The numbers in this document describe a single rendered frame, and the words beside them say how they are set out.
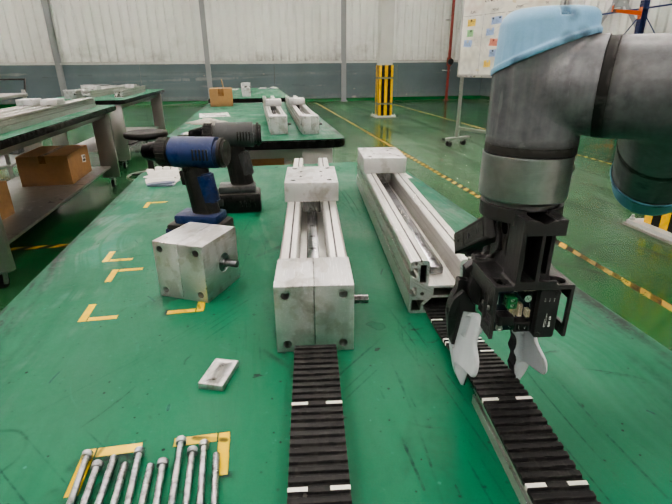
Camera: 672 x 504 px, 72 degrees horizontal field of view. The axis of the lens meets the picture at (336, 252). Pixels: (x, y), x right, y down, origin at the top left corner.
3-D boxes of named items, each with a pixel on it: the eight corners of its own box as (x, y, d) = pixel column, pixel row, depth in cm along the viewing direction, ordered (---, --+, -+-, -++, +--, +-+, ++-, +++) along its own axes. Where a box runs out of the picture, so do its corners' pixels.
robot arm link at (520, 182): (471, 145, 43) (555, 144, 44) (466, 192, 45) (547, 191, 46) (502, 161, 36) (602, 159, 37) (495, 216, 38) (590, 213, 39)
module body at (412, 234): (473, 310, 70) (480, 259, 66) (408, 313, 69) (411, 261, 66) (388, 183, 144) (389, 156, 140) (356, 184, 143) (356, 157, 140)
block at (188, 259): (222, 305, 72) (215, 248, 68) (160, 295, 75) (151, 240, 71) (252, 279, 80) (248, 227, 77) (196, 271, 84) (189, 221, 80)
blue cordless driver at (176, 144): (228, 250, 93) (217, 140, 85) (137, 246, 95) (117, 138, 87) (241, 237, 100) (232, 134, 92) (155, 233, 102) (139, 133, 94)
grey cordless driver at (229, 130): (266, 212, 117) (260, 123, 109) (185, 216, 114) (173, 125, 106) (265, 203, 124) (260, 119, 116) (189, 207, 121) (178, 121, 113)
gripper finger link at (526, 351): (531, 411, 47) (524, 335, 43) (508, 374, 52) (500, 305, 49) (561, 404, 47) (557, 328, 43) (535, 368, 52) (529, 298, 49)
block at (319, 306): (372, 349, 60) (373, 284, 57) (277, 352, 60) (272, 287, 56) (364, 314, 69) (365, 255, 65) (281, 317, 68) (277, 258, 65)
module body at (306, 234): (348, 315, 69) (348, 262, 65) (281, 317, 68) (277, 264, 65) (327, 185, 143) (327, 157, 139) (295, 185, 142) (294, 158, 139)
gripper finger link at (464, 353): (449, 409, 46) (479, 331, 43) (434, 372, 52) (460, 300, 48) (478, 413, 47) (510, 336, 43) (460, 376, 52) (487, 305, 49)
